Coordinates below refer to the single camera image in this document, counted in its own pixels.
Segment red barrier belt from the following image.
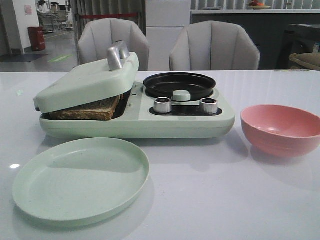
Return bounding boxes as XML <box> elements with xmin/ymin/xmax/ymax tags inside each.
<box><xmin>76</xmin><ymin>12</ymin><xmax>139</xmax><ymax>20</ymax></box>

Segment fruit plate on counter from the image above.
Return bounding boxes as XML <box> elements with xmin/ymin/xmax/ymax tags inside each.
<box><xmin>248</xmin><ymin>0</ymin><xmax>271</xmax><ymax>10</ymax></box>

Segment right silver knob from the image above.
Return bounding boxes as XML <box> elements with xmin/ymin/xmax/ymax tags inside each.
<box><xmin>199</xmin><ymin>98</ymin><xmax>218</xmax><ymax>115</ymax></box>

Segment pink bowl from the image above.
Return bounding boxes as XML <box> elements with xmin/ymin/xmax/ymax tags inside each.
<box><xmin>240</xmin><ymin>104</ymin><xmax>320</xmax><ymax>158</ymax></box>

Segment green pan handle knob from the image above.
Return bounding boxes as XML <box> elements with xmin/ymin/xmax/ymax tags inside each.
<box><xmin>171</xmin><ymin>89</ymin><xmax>191</xmax><ymax>102</ymax></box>

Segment left beige chair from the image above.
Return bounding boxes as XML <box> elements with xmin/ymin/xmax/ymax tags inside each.
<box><xmin>78</xmin><ymin>18</ymin><xmax>150</xmax><ymax>72</ymax></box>

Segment green breakfast maker lid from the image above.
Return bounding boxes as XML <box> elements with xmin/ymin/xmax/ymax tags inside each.
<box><xmin>33</xmin><ymin>52</ymin><xmax>140</xmax><ymax>113</ymax></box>

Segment dark kitchen counter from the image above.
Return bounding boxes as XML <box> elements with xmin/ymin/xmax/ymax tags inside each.
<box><xmin>190</xmin><ymin>9</ymin><xmax>320</xmax><ymax>70</ymax></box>

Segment light green plate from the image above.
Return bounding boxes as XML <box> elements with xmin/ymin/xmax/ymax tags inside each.
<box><xmin>12</xmin><ymin>137</ymin><xmax>150</xmax><ymax>227</ymax></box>

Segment right beige chair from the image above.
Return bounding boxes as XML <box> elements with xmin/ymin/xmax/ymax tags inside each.
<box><xmin>169</xmin><ymin>20</ymin><xmax>260</xmax><ymax>71</ymax></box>

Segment white refrigerator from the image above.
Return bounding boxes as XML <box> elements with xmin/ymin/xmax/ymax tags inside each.
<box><xmin>145</xmin><ymin>0</ymin><xmax>191</xmax><ymax>71</ymax></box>

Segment green breakfast maker base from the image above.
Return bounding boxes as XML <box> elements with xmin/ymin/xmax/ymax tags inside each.
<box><xmin>39</xmin><ymin>81</ymin><xmax>236</xmax><ymax>140</ymax></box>

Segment silver knob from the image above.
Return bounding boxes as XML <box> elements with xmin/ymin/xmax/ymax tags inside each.
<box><xmin>153</xmin><ymin>97</ymin><xmax>172</xmax><ymax>114</ymax></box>
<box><xmin>199</xmin><ymin>98</ymin><xmax>218</xmax><ymax>115</ymax></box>

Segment left silver knob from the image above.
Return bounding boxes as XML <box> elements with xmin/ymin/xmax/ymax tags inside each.
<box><xmin>153</xmin><ymin>97</ymin><xmax>172</xmax><ymax>114</ymax></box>

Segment red box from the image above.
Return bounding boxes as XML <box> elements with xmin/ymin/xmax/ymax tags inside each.
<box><xmin>28</xmin><ymin>26</ymin><xmax>46</xmax><ymax>51</ymax></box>

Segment beige chair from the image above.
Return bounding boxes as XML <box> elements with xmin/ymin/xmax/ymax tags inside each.
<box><xmin>169</xmin><ymin>20</ymin><xmax>260</xmax><ymax>71</ymax></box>
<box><xmin>78</xmin><ymin>18</ymin><xmax>150</xmax><ymax>72</ymax></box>

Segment bread slice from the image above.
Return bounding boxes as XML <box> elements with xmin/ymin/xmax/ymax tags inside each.
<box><xmin>48</xmin><ymin>94</ymin><xmax>123</xmax><ymax>121</ymax></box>

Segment beige cushion at right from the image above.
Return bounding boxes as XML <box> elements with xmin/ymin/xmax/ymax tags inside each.
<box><xmin>288</xmin><ymin>52</ymin><xmax>320</xmax><ymax>71</ymax></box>

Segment black round frying pan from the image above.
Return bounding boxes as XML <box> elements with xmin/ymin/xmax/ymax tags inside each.
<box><xmin>143</xmin><ymin>72</ymin><xmax>217</xmax><ymax>101</ymax></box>

